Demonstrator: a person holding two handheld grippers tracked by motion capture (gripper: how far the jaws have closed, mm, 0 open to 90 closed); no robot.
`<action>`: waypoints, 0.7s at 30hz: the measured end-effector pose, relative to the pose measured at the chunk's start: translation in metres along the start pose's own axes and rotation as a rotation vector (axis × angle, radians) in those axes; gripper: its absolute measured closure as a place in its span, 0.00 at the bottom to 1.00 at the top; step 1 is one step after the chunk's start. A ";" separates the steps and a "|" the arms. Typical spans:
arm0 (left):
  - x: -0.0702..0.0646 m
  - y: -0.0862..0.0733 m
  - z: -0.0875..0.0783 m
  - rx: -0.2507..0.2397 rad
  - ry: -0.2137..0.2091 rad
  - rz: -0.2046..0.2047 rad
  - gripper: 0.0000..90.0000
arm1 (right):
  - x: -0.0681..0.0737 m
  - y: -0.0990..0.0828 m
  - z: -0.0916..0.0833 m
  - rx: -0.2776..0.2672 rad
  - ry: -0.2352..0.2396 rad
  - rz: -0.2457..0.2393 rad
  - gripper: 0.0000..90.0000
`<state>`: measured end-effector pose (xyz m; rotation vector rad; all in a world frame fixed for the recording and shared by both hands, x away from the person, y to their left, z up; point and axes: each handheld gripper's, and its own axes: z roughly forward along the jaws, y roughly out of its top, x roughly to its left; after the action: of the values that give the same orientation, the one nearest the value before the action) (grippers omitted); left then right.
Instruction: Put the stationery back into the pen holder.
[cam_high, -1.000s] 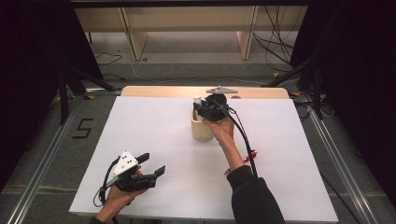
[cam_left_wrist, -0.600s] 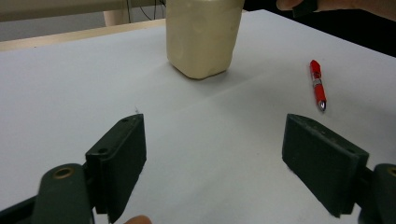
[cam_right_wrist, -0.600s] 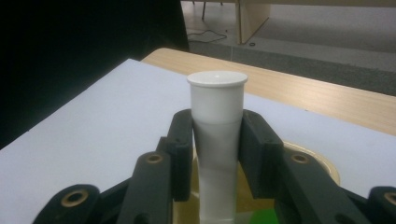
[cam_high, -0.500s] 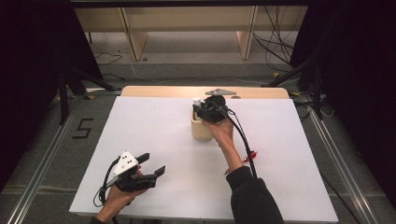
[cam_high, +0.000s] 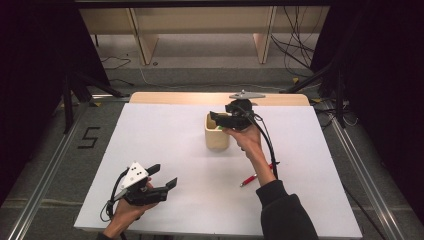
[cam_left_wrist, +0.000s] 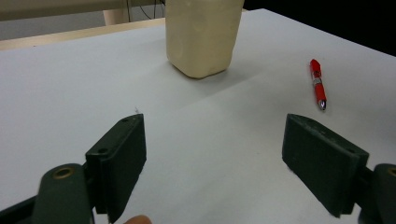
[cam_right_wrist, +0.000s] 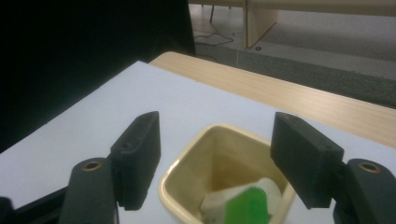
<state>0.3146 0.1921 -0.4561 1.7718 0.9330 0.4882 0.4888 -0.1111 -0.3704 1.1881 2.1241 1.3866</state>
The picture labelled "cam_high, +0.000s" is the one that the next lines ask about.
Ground hand-held gripper cable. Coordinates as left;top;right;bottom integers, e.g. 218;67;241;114
239;104;281;181
99;168;131;223

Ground dark curtain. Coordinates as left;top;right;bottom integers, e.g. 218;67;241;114
309;0;424;213
0;0;110;205

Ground thin black floor cable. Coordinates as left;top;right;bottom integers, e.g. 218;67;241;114
99;55;132;71

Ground right hand-held gripper cable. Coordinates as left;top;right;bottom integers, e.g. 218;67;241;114
239;104;281;181

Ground black tripod stand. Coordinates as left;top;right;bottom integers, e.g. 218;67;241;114
279;58;348;129
61;70;126;134

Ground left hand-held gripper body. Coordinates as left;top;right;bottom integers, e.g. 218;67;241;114
119;162;169;206

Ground person's left hand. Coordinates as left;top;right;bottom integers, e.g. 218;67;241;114
103;179;158;238

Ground square wooden pen holder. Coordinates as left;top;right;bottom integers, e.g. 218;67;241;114
204;112;231;151

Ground aluminium floor rail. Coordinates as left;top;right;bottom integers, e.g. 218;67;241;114
6;103;90;240
328;103;407;240

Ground white table sheet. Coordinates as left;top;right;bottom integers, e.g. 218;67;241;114
73;102;363;239

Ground bundle of black floor cables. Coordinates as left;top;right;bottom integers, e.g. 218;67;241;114
270;6;317;78

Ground left hand-held gripper cable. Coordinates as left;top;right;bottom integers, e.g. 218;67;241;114
99;168;131;223

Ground red pen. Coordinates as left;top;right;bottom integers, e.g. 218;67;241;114
239;162;275;188

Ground person's right hand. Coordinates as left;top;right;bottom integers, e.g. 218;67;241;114
222;124;265;161

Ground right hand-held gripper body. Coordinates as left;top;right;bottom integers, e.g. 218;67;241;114
219;89;267;132

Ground light wooden desk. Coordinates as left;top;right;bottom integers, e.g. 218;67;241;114
78;6;331;66

